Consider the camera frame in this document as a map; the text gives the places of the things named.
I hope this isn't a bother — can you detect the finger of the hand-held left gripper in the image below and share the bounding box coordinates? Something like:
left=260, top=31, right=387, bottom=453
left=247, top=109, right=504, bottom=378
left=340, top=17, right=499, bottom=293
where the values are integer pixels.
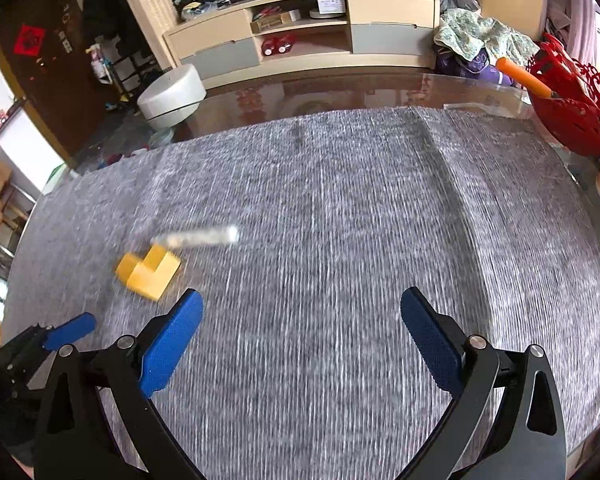
left=0, top=312, right=97, bottom=397

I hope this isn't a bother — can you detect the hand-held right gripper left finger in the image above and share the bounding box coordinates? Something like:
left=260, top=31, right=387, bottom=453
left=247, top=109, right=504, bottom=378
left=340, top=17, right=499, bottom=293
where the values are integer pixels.
left=33, top=288, right=205, bottom=480

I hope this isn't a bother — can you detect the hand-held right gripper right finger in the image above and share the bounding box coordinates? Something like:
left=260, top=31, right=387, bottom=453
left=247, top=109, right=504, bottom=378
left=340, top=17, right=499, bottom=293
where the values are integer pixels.
left=400, top=286, right=568, bottom=480

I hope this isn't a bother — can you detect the yellow block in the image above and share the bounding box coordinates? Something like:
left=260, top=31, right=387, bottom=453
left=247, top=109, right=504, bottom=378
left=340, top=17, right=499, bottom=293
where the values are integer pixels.
left=115, top=245, right=182, bottom=302

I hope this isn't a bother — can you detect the white stick wrapper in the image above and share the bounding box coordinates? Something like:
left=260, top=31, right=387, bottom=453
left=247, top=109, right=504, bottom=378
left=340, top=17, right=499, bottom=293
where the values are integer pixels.
left=152, top=225, right=240, bottom=251

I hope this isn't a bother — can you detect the grey tablecloth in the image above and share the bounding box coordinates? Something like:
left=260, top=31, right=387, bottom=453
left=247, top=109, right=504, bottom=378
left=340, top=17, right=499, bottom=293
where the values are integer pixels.
left=0, top=107, right=600, bottom=480

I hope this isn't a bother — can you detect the brown door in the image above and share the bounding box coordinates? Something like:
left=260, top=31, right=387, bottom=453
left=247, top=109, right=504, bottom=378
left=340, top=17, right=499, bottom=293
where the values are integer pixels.
left=0, top=0, right=111, bottom=161

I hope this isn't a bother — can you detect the white round stool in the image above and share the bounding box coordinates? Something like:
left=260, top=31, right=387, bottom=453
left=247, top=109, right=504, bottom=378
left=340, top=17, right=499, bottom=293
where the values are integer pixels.
left=136, top=64, right=207, bottom=128

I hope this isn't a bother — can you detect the red openwork basket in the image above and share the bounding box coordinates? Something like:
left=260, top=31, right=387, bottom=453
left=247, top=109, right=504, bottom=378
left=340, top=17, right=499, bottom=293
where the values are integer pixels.
left=526, top=33, right=600, bottom=157

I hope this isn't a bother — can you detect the purple bag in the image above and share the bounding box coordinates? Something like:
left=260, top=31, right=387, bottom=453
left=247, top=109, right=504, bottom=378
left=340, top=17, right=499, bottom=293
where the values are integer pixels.
left=435, top=47, right=518, bottom=86

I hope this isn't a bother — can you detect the beige grey tv cabinet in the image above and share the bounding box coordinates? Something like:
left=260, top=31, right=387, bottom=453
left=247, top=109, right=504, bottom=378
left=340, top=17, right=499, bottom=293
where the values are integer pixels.
left=162, top=0, right=442, bottom=83

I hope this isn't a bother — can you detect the red door decoration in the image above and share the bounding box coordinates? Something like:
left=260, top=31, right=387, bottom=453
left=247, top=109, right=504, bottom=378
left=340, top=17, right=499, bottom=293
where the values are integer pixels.
left=14, top=24, right=46, bottom=56

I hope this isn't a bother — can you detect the floral cloth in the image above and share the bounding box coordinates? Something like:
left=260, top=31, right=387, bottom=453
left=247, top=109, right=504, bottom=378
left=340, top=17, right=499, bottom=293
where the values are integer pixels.
left=432, top=9, right=540, bottom=68

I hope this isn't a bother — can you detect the flat cardboard box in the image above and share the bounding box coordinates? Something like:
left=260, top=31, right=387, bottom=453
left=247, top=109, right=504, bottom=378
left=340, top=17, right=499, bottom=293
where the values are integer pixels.
left=250, top=12, right=301, bottom=35

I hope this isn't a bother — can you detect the white box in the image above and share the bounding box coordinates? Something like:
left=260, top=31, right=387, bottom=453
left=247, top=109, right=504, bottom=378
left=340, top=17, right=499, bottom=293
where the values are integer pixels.
left=309, top=0, right=347, bottom=18

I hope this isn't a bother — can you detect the orange handled tool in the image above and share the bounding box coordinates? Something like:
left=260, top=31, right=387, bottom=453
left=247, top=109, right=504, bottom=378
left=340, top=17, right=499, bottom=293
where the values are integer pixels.
left=496, top=56, right=556, bottom=100

